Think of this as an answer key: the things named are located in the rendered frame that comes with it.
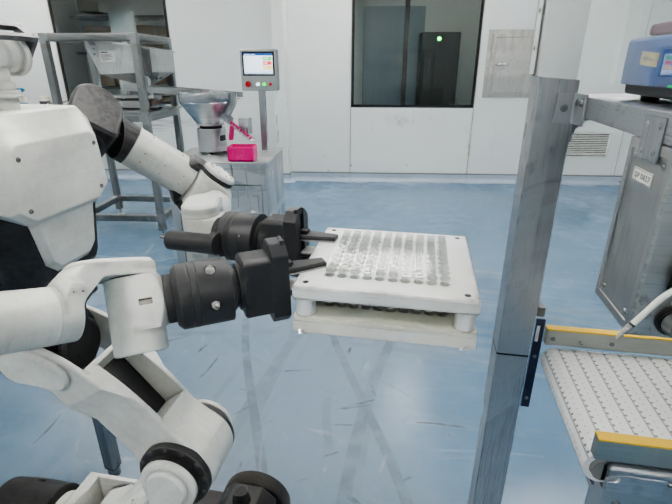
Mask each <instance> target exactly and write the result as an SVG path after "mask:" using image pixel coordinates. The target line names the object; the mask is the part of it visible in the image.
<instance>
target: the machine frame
mask: <svg viewBox="0 0 672 504"><path fill-rule="evenodd" d="M579 84H580V80H573V79H561V78H550V77H539V76H532V78H531V85H530V91H529V98H528V105H527V112H526V118H525V125H524V132H523V138H522V145H521V152H520V158H519V165H518V172H517V178H516V185H515V192H514V199H513V205H512V212H511V219H510V225H509V232H508V239H507V245H506V252H505V259H504V266H503V272H502V279H501V286H500V292H499V299H498V306H497V312H496V319H495V326H494V332H493V339H492V346H491V353H490V359H489V366H488V373H487V379H486V386H485V393H484V400H483V403H484V410H483V414H482V417H481V420H480V426H479V433H478V440H477V446H476V453H475V460H474V466H473V473H472V480H471V486H470V493H469V500H468V504H501V501H502V496H503V491H504V485H505V480H506V475H507V469H508V464H509V458H510V453H511V448H512V442H513V437H514V432H515V426H516V421H517V416H518V410H519V405H520V400H521V394H522V389H523V384H524V378H525V373H526V368H527V362H528V357H529V356H528V355H529V351H530V346H531V341H532V335H533V330H534V325H535V319H536V314H537V309H538V303H539V298H540V293H541V287H542V282H543V277H544V271H545V266H546V261H547V255H548V250H549V244H550V239H551V234H552V228H553V223H554V218H555V212H556V207H557V202H558V196H559V191H560V186H561V180H562V175H563V170H564V164H565V159H566V153H567V148H568V143H569V137H570V132H571V127H572V123H553V117H554V111H555V105H556V99H557V93H578V89H579Z"/></svg>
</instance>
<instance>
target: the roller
mask: <svg viewBox="0 0 672 504"><path fill-rule="evenodd" d="M607 463H608V461H605V460H598V459H597V460H594V461H593V462H591V463H590V465H589V471H590V472H591V474H592V476H593V477H594V478H596V479H598V480H603V481H604V480H605V477H606V473H607Z"/></svg>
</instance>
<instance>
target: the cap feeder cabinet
mask: <svg viewBox="0 0 672 504"><path fill-rule="evenodd" d="M183 153H184V154H185V155H187V156H191V155H197V156H199V157H200V158H202V159H203V160H205V161H207V162H211V163H214V164H216V165H218V166H219V167H221V168H222V169H224V170H225V171H226V172H228V173H229V174H230V175H231V176H232V177H233V179H234V182H235V183H234V184H233V186H232V187H231V188H230V190H231V195H232V199H231V211H235V212H247V213H250V211H255V212H256V213H258V214H265V215H267V216H268V217H269V216H271V215H272V214H283V215H284V214H285V201H284V178H283V155H282V153H283V147H269V149H268V150H262V147H257V154H258V158H257V159H256V160H254V161H253V162H246V161H228V154H227V151H225V152H215V153H213V154H212V155H208V154H209V153H206V152H200V151H199V147H198V146H195V147H193V148H191V149H189V150H187V151H184V152H183ZM170 203H171V210H172V217H173V224H174V230H176V231H184V230H183V222H182V214H181V213H180V212H179V210H178V208H177V206H176V205H175V204H174V203H173V201H172V200H171V197H170ZM177 253H178V260H179V263H183V262H187V254H186V251H179V250H177Z"/></svg>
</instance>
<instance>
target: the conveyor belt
mask: <svg viewBox="0 0 672 504"><path fill-rule="evenodd" d="M540 362H541V365H542V368H543V370H544V373H545V375H546V378H547V380H548V383H549V386H550V388H551V391H552V393H553V396H554V398H555V401H556V404H557V406H558V409H559V411H560V414H561V416H562V419H563V421H564V424H565V427H566V429H567V432H568V434H569V437H570V439H571V442H572V445H573V447H574V450H575V452H576V455H577V457H578V460H579V463H580V465H581V468H582V470H583V472H584V474H585V475H586V476H587V477H588V478H589V479H591V480H594V481H598V482H604V481H603V480H598V479H596V478H594V477H593V476H592V474H591V472H590V471H589V465H590V463H591V462H593V461H594V460H597V459H594V458H593V455H592V453H591V451H590V449H591V446H592V442H593V438H594V435H595V431H604V432H612V433H620V434H628V435H637V436H645V437H653V438H661V439H670V440H672V359H666V358H656V357H645V356H635V355H624V354H613V353H603V352H592V351H582V350H571V349H561V348H552V349H548V350H546V351H545V352H544V353H543V354H542V355H541V357H540Z"/></svg>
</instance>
